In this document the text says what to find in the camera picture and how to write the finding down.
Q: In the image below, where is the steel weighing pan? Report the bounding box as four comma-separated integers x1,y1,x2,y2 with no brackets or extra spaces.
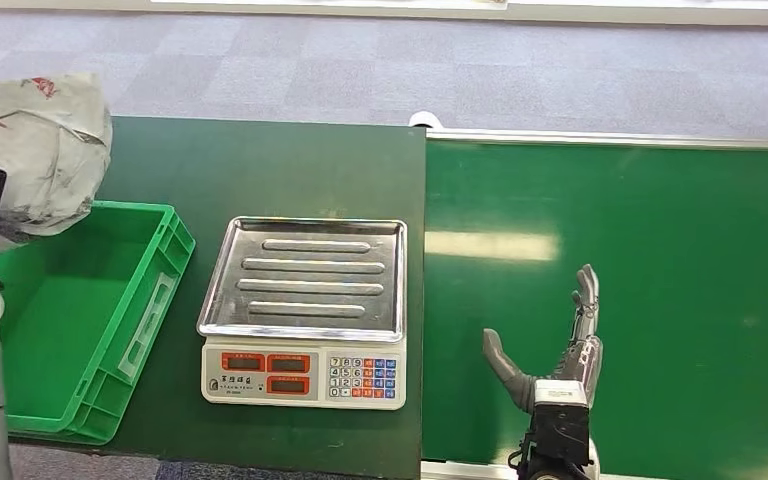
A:
196,216,408,344

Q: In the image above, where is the green plastic crate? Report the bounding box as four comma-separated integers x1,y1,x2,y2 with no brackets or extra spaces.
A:
0,200,197,447

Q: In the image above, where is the white conveyor roller end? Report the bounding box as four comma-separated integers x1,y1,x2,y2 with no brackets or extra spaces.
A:
409,111,448,130

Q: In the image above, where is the white electronic scale body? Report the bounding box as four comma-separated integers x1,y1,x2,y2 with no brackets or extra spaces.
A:
200,335,408,412

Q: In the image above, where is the green conveyor belt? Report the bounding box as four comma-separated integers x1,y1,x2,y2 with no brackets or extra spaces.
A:
421,140,768,480

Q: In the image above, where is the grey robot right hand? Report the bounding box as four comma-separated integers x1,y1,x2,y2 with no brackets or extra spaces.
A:
481,264,605,415

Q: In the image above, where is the silver conveyor side rail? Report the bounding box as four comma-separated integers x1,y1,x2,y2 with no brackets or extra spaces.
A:
421,461,521,480
426,128,768,152

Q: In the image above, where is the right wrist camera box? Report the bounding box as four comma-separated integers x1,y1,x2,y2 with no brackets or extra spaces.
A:
532,378,591,465

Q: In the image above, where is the grey mailer bag red print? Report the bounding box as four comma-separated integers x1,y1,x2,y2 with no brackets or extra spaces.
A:
0,72,114,241

